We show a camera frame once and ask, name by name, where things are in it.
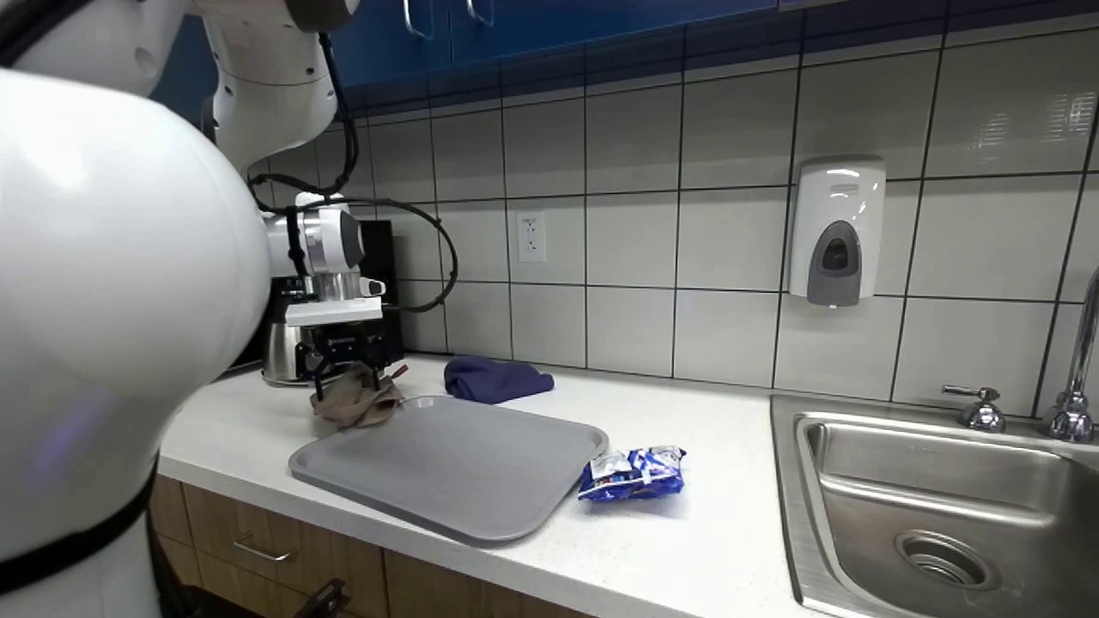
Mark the chrome sink faucet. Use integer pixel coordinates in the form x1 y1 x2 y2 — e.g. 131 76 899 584
939 269 1099 446

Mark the grey plastic tray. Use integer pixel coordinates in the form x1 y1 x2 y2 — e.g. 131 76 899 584
286 391 611 549

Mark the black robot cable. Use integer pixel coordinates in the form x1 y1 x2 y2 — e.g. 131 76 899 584
244 30 461 319

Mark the metal drawer handle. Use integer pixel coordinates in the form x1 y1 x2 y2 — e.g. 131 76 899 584
232 541 299 566

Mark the steel coffee carafe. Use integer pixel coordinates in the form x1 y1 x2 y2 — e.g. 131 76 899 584
259 306 321 391

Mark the brown towel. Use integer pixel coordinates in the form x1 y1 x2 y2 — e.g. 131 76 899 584
311 363 407 436

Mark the navy blue towel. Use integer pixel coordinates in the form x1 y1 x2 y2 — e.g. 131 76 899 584
441 355 557 410

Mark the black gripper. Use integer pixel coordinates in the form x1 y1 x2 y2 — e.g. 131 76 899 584
311 322 413 406

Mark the blue white snack packet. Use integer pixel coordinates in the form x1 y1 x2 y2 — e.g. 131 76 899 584
574 444 690 507

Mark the white wall soap dispenser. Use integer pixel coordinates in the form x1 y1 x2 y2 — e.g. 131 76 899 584
788 156 889 309

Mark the white wall outlet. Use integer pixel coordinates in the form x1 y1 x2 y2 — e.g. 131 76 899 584
511 210 552 269

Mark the wooden base cabinet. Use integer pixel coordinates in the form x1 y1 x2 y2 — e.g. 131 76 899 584
149 475 598 618

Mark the blue upper cabinet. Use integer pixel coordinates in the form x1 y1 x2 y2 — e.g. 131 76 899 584
149 0 1099 124

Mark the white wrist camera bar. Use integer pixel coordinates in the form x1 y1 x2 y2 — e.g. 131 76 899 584
281 292 389 331

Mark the stainless steel sink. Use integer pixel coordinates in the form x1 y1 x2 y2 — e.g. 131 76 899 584
768 391 1099 618

